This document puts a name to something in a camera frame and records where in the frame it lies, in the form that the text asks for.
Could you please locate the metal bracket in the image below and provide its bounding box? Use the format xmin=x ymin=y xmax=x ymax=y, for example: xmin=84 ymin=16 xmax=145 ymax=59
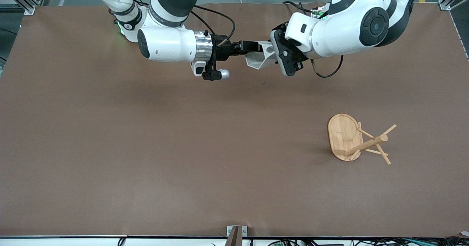
xmin=226 ymin=225 xmax=248 ymax=246

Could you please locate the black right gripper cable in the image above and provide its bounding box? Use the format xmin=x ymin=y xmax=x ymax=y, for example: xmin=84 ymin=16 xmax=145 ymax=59
xmin=193 ymin=4 xmax=236 ymax=42

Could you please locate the brown table cover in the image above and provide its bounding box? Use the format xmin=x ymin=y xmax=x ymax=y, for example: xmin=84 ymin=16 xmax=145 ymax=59
xmin=0 ymin=3 xmax=469 ymax=238

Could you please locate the black left arm base cable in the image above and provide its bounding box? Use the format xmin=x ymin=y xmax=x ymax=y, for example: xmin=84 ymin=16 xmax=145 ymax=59
xmin=282 ymin=0 xmax=314 ymax=15

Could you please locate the white faceted cup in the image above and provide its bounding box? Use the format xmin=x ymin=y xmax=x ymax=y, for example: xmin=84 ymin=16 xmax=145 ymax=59
xmin=245 ymin=40 xmax=278 ymax=70

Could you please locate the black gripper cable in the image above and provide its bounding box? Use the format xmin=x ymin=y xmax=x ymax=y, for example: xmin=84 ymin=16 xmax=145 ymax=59
xmin=193 ymin=4 xmax=236 ymax=42
xmin=310 ymin=55 xmax=344 ymax=78

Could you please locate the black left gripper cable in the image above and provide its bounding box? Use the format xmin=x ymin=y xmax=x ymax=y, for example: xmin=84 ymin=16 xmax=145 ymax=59
xmin=310 ymin=55 xmax=344 ymax=78

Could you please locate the wooden cup rack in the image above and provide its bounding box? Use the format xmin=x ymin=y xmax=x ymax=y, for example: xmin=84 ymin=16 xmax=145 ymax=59
xmin=327 ymin=113 xmax=397 ymax=165

